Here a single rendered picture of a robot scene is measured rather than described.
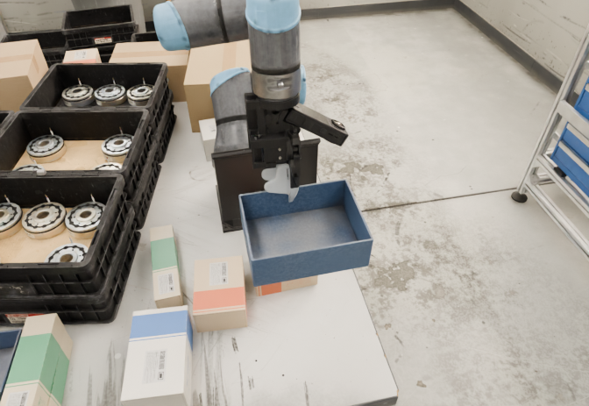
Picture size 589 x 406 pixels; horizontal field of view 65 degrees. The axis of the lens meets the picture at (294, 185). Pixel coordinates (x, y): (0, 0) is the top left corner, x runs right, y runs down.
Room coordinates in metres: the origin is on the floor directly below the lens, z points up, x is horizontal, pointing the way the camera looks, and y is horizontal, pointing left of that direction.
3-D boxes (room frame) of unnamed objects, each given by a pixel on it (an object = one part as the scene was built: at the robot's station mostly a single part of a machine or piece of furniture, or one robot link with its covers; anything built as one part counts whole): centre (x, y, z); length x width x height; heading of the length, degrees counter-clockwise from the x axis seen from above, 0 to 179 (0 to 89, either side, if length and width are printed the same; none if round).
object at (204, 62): (1.60, 0.24, 0.80); 0.40 x 0.30 x 0.20; 4
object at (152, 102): (1.34, 0.64, 0.92); 0.40 x 0.30 x 0.02; 91
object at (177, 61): (1.70, 0.57, 0.78); 0.30 x 0.22 x 0.16; 96
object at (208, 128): (1.31, 0.22, 0.75); 0.20 x 0.12 x 0.09; 106
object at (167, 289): (0.76, 0.34, 0.73); 0.24 x 0.06 x 0.06; 16
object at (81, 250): (0.67, 0.52, 0.86); 0.10 x 0.10 x 0.01
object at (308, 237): (0.55, -0.01, 1.10); 0.20 x 0.15 x 0.07; 103
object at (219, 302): (0.67, 0.18, 0.74); 0.16 x 0.12 x 0.07; 8
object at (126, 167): (1.04, 0.64, 0.92); 0.40 x 0.30 x 0.02; 91
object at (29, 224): (0.81, 0.63, 0.86); 0.10 x 0.10 x 0.01
